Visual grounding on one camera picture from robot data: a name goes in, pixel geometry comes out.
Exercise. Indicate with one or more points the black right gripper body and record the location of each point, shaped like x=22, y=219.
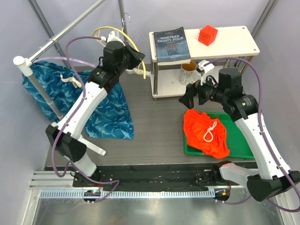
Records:
x=211, y=92

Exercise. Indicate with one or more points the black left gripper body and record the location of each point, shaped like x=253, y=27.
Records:
x=122, y=65

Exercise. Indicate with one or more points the orange shorts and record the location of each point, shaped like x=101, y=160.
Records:
x=205, y=134

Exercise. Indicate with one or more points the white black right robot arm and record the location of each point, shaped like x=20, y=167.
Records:
x=273, y=175

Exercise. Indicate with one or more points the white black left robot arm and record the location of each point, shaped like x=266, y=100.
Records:
x=65, y=136

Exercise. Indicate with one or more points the white patterned mug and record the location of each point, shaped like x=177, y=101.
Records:
x=188, y=73

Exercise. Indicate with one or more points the Nineteen Eighty-Four book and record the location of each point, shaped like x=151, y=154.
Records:
x=171, y=47

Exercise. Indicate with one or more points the white two-tier shelf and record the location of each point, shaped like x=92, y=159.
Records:
x=235, y=41

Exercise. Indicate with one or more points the red cube power strip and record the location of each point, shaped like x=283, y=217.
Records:
x=207, y=35

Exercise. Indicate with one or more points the green plastic tray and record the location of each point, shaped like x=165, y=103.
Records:
x=236, y=142

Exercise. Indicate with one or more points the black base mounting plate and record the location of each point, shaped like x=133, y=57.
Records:
x=151, y=178

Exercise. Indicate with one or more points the white clothes rack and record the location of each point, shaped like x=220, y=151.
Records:
x=24, y=64

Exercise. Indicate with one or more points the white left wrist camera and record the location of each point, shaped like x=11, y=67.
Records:
x=112, y=36

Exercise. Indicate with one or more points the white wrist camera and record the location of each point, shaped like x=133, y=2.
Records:
x=204, y=69
x=112, y=36

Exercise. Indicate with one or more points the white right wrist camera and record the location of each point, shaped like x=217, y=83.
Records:
x=204, y=69

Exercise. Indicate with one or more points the white slotted cable duct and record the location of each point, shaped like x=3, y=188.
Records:
x=90, y=194

